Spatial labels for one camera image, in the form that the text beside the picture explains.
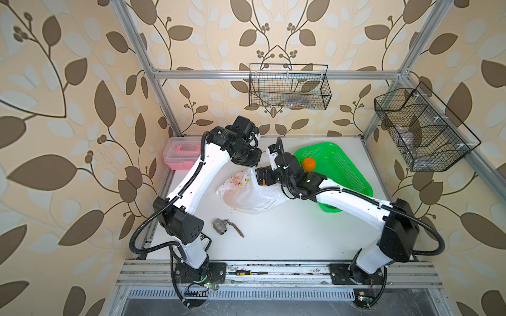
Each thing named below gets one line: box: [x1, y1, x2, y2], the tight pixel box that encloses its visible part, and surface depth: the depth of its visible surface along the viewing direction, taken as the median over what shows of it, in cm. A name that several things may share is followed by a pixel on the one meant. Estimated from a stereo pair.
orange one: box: [303, 157, 316, 172], surface depth 106 cm
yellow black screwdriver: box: [235, 269, 269, 276], surface depth 77 cm
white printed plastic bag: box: [216, 166, 288, 213], surface depth 78 cm
